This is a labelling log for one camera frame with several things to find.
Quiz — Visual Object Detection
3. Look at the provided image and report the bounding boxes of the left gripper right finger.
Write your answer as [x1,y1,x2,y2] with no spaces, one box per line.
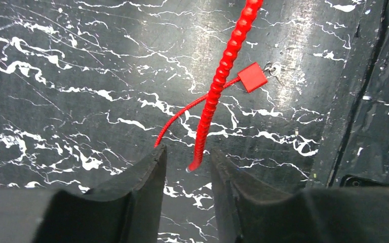
[210,148,389,242]

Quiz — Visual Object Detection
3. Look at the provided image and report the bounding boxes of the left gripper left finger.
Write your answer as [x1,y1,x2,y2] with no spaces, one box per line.
[0,145,167,242]

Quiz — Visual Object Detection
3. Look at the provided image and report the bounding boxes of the red cable tie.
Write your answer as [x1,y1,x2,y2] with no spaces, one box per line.
[186,0,263,173]
[153,61,269,149]

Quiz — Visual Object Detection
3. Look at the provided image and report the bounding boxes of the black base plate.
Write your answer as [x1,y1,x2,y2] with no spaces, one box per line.
[306,1,389,187]

